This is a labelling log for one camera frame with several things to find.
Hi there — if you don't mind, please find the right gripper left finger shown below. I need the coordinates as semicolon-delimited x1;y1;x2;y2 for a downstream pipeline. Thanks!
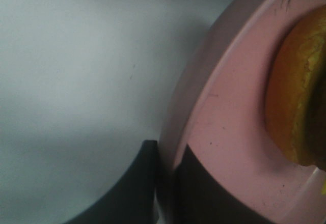
67;140;158;223

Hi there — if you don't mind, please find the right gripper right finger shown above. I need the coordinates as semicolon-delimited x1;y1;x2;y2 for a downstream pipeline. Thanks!
173;146;272;224

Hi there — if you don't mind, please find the pink round plate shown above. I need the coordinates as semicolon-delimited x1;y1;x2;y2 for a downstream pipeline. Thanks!
157;0;325;223

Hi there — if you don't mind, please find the burger with lettuce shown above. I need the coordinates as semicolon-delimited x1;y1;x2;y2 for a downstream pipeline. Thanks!
264;6;325;171

